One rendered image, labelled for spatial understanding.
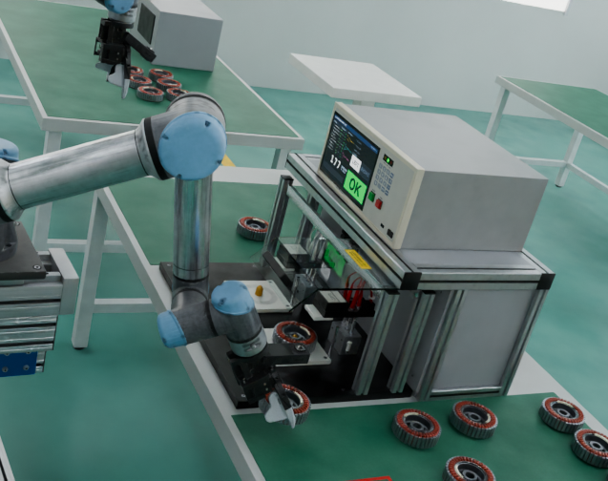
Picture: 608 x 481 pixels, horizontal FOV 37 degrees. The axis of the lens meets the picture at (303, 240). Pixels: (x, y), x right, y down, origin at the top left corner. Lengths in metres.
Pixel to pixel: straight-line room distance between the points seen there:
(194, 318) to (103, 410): 1.49
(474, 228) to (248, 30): 5.08
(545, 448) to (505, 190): 0.63
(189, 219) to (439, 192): 0.62
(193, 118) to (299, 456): 0.79
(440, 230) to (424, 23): 5.73
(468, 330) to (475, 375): 0.16
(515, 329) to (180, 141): 1.11
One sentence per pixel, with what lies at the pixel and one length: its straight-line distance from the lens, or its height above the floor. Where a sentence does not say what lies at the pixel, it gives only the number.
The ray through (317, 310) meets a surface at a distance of 2.26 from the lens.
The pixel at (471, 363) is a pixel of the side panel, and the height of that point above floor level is 0.85.
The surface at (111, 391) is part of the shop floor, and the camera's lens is 3.33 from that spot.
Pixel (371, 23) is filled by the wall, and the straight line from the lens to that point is 7.58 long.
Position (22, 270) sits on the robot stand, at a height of 1.04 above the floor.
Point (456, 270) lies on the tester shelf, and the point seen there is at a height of 1.12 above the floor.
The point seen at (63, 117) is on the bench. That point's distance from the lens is 3.56.
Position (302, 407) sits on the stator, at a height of 0.83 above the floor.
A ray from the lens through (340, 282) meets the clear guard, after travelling 2.01.
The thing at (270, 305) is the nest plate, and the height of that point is 0.78.
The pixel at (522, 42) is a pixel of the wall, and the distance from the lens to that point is 8.47.
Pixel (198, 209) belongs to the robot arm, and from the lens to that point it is 1.80.
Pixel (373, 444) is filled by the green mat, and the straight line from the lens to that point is 2.09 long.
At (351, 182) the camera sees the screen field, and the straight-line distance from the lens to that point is 2.29.
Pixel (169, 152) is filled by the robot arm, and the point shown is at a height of 1.39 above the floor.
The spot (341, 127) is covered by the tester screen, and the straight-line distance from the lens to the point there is 2.36.
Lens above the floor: 1.95
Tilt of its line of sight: 24 degrees down
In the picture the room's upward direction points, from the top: 15 degrees clockwise
